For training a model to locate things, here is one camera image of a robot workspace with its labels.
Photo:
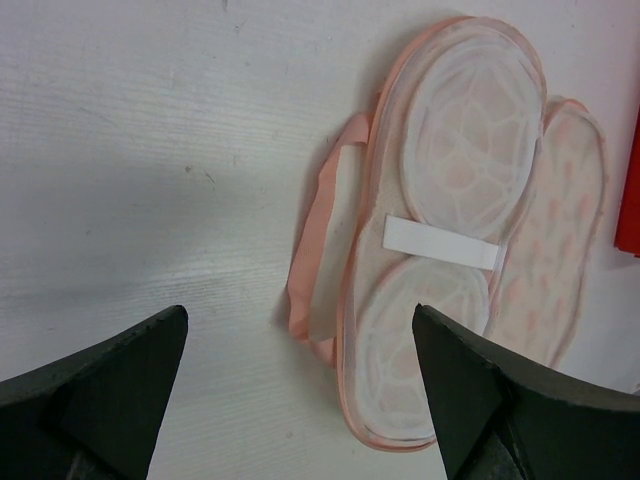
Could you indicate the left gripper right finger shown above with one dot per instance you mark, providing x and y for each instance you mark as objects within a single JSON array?
[{"x": 500, "y": 415}]

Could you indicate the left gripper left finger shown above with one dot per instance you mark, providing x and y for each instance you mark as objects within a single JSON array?
[{"x": 97, "y": 413}]

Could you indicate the floral mesh laundry bag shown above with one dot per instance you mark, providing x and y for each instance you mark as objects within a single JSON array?
[{"x": 469, "y": 189}]

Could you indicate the red plastic tray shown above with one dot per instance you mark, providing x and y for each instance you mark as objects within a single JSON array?
[{"x": 627, "y": 237}]

